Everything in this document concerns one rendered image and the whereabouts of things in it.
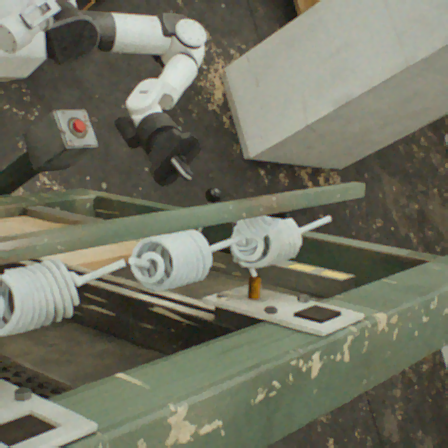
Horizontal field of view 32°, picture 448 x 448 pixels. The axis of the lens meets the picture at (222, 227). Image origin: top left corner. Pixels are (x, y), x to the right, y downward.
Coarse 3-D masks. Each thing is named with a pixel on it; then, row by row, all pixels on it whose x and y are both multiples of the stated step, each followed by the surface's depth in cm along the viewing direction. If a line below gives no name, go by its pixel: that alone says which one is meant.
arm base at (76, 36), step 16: (64, 0) 181; (80, 16) 171; (48, 32) 170; (64, 32) 171; (80, 32) 173; (96, 32) 175; (48, 48) 174; (64, 48) 173; (80, 48) 175; (96, 48) 177
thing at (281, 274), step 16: (32, 208) 201; (48, 208) 202; (64, 224) 193; (224, 256) 161; (224, 272) 162; (240, 272) 159; (256, 272) 156; (272, 272) 153; (288, 272) 151; (304, 272) 149; (320, 272) 149; (336, 272) 149; (304, 288) 149; (320, 288) 147; (336, 288) 144; (352, 288) 147
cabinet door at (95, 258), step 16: (0, 224) 190; (16, 224) 192; (32, 224) 192; (48, 224) 192; (48, 256) 162; (64, 256) 162; (80, 256) 161; (96, 256) 162; (112, 256) 163; (128, 256) 165
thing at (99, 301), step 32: (256, 224) 100; (0, 288) 138; (96, 288) 121; (128, 288) 122; (256, 288) 104; (96, 320) 122; (128, 320) 117; (160, 320) 113; (192, 320) 109; (224, 320) 106; (256, 320) 102; (288, 320) 96; (352, 320) 98
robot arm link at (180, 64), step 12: (168, 48) 189; (180, 48) 186; (204, 48) 190; (168, 60) 190; (180, 60) 184; (192, 60) 185; (168, 72) 182; (180, 72) 182; (192, 72) 185; (180, 84) 181
